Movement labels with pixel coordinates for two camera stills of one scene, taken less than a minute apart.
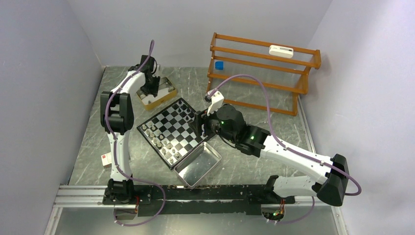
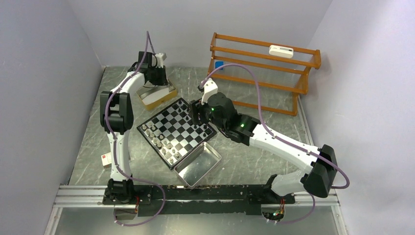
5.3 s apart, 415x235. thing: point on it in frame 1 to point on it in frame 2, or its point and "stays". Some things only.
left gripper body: [151, 87] to [158, 76]
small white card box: [106, 160] stays
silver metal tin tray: [196, 165] stays
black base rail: [195, 200] stays
